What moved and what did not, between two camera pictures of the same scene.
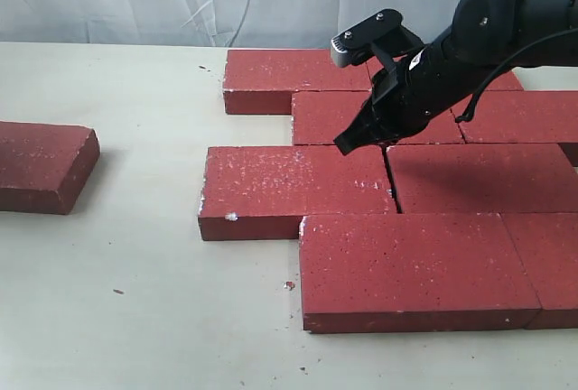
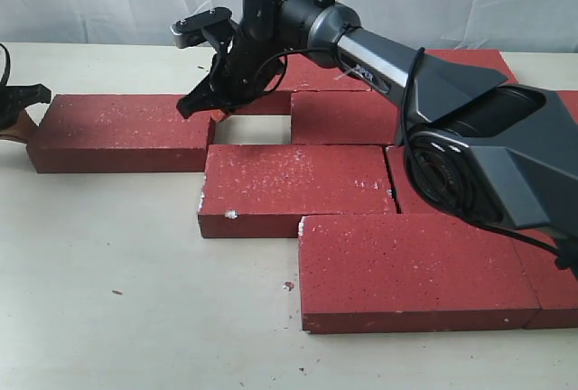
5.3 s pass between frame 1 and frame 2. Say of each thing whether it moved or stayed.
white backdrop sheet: stayed
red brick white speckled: stayed
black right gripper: moved
